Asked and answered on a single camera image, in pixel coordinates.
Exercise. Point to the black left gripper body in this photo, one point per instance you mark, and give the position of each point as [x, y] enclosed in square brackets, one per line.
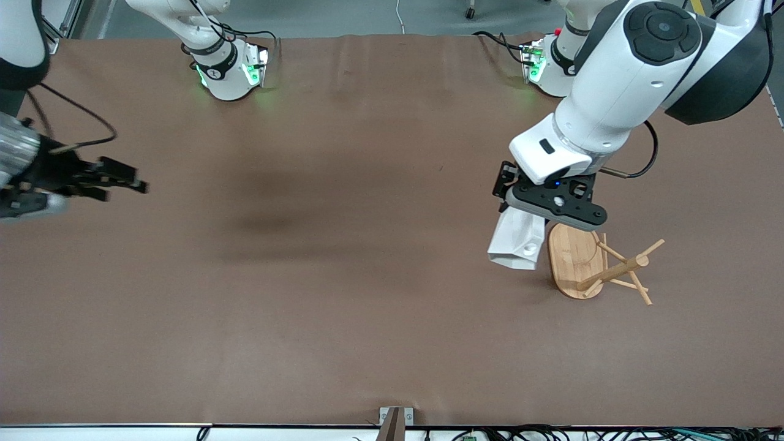
[506, 178]

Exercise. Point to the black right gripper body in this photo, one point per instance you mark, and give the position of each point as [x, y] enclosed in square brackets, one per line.
[54, 169]

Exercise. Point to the white faceted cup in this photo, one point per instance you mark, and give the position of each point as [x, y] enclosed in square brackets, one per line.
[514, 239]

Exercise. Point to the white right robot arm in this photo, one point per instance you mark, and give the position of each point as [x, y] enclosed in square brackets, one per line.
[220, 73]

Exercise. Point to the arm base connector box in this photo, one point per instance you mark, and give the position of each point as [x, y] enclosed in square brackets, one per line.
[531, 61]
[254, 64]

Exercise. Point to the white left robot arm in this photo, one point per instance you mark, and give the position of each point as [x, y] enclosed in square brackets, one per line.
[612, 92]

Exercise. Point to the wooden cup rack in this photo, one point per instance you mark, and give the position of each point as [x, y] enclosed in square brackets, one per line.
[572, 263]

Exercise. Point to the black caster wheel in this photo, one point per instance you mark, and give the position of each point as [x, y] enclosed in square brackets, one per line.
[470, 12]

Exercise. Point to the brown table cover sheet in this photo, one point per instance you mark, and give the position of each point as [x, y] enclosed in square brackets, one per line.
[367, 306]

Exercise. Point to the aluminium frame profile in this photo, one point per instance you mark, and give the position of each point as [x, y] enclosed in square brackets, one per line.
[54, 44]

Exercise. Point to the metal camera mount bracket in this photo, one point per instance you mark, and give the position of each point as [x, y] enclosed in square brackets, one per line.
[392, 422]

